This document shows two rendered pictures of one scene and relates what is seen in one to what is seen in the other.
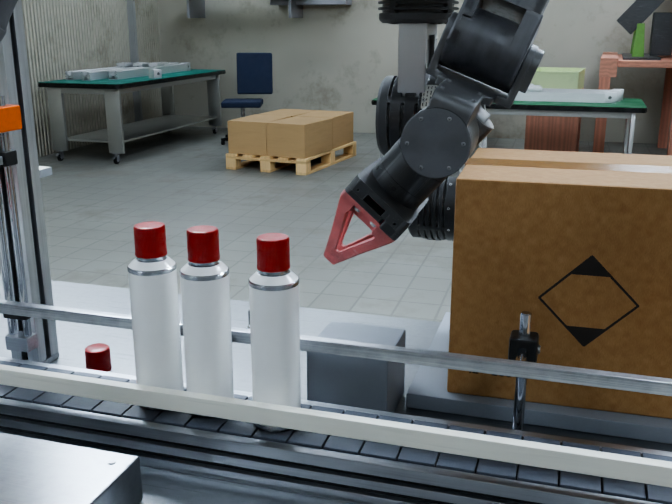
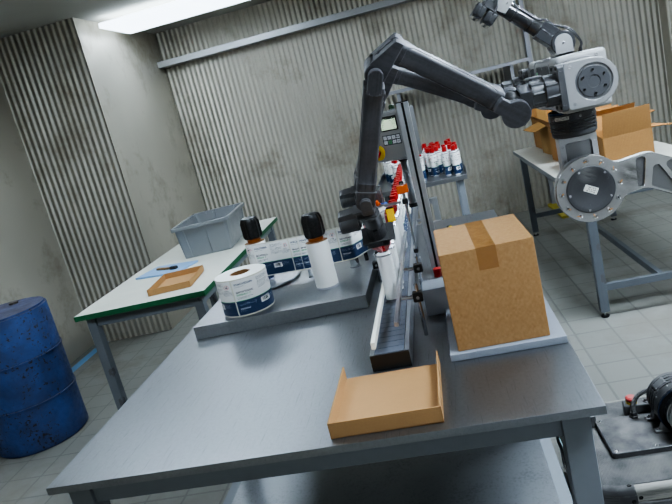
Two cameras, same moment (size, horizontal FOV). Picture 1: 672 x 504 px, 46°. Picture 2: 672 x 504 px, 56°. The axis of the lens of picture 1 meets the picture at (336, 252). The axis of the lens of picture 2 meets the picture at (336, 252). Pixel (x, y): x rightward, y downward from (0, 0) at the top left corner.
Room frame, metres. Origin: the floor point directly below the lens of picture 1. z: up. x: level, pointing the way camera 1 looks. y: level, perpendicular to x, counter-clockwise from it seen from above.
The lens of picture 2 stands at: (0.39, -1.96, 1.55)
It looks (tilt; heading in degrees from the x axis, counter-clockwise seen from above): 13 degrees down; 84
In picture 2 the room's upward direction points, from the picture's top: 14 degrees counter-clockwise
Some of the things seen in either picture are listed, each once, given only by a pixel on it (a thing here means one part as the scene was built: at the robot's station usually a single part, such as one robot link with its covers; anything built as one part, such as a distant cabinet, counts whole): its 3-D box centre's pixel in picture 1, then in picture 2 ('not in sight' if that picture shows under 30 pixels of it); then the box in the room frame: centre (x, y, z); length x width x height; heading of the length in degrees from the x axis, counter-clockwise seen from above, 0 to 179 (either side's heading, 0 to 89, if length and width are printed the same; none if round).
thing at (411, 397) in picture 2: not in sight; (388, 391); (0.59, -0.53, 0.85); 0.30 x 0.26 x 0.04; 73
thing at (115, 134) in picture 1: (144, 105); not in sight; (8.59, 2.06, 0.44); 2.43 x 0.91 x 0.87; 164
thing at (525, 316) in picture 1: (520, 392); (413, 310); (0.76, -0.20, 0.91); 0.07 x 0.03 x 0.17; 163
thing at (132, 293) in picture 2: not in sight; (212, 312); (-0.07, 2.30, 0.40); 1.90 x 0.75 x 0.80; 74
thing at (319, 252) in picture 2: not in sight; (318, 250); (0.59, 0.43, 1.03); 0.09 x 0.09 x 0.30
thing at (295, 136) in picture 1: (294, 139); not in sight; (7.54, 0.40, 0.22); 1.26 x 0.93 x 0.44; 163
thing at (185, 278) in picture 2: not in sight; (176, 280); (-0.14, 1.63, 0.82); 0.34 x 0.24 x 0.04; 80
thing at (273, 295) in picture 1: (275, 331); (387, 270); (0.76, 0.06, 0.98); 0.05 x 0.05 x 0.20
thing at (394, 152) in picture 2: not in sight; (393, 135); (0.99, 0.50, 1.38); 0.17 x 0.10 x 0.19; 128
